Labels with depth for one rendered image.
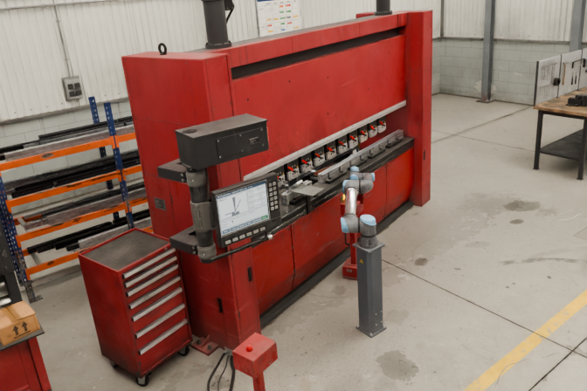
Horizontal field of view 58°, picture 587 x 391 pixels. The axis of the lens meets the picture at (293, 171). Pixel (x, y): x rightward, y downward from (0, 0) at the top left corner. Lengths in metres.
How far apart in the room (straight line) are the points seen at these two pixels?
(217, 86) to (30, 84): 4.61
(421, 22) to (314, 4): 4.14
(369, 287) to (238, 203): 1.47
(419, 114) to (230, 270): 3.27
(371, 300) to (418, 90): 2.82
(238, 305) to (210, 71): 1.74
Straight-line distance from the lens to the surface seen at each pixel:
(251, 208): 3.24
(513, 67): 11.74
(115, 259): 3.94
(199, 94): 3.50
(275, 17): 9.37
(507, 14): 11.69
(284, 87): 4.38
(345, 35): 5.07
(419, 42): 6.14
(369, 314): 4.35
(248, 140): 3.14
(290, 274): 4.70
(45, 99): 7.91
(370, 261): 4.09
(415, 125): 6.34
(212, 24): 3.93
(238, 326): 4.17
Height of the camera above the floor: 2.72
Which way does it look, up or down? 20 degrees down
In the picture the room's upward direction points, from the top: 5 degrees counter-clockwise
